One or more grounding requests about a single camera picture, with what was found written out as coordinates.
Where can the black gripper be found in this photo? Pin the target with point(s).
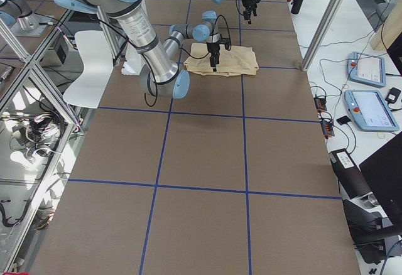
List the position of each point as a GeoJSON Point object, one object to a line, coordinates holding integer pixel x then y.
{"type": "Point", "coordinates": [247, 2]}
{"type": "Point", "coordinates": [212, 49]}

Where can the cream long-sleeve printed t-shirt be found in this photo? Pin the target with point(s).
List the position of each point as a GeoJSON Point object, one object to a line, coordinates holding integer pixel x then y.
{"type": "Point", "coordinates": [239, 60]}

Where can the orange black usb hub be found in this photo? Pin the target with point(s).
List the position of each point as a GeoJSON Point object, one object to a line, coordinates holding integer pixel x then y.
{"type": "Point", "coordinates": [327, 128]}
{"type": "Point", "coordinates": [320, 104]}

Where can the white plastic chair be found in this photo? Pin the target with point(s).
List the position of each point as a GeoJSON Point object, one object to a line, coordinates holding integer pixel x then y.
{"type": "Point", "coordinates": [87, 90]}

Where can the far blue teach pendant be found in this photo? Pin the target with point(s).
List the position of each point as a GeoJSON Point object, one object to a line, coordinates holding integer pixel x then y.
{"type": "Point", "coordinates": [366, 69]}

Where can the blue teach pendant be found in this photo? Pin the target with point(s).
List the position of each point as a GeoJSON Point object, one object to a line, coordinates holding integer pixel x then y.
{"type": "Point", "coordinates": [366, 69]}
{"type": "Point", "coordinates": [369, 111]}

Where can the near blue teach pendant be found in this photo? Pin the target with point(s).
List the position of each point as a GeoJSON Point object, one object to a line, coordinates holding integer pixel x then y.
{"type": "Point", "coordinates": [369, 111]}

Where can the black power adapter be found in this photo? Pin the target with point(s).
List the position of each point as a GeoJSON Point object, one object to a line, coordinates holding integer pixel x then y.
{"type": "Point", "coordinates": [392, 95]}

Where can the black monitor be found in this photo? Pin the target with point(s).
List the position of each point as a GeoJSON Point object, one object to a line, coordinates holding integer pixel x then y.
{"type": "Point", "coordinates": [382, 173]}

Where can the aluminium frame post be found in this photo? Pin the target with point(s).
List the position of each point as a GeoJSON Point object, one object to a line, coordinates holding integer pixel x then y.
{"type": "Point", "coordinates": [320, 33]}

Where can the aluminium frame rack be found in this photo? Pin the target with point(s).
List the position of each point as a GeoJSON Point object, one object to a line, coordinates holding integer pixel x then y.
{"type": "Point", "coordinates": [39, 134]}

